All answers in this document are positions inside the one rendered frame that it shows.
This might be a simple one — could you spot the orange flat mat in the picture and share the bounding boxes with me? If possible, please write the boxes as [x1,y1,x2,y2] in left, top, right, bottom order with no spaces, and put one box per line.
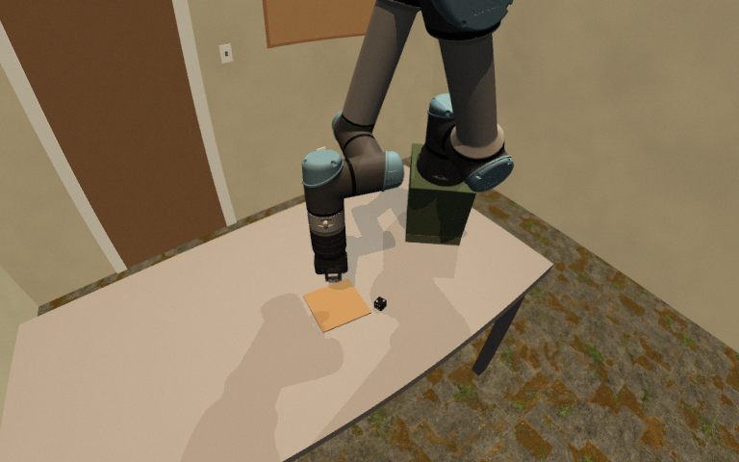
[303,278,371,333]

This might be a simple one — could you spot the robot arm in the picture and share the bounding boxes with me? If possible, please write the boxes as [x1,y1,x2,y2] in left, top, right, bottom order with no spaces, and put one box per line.
[302,0,514,218]

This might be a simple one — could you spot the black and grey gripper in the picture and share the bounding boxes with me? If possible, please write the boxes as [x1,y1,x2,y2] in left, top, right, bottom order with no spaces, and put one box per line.
[307,208,348,282]

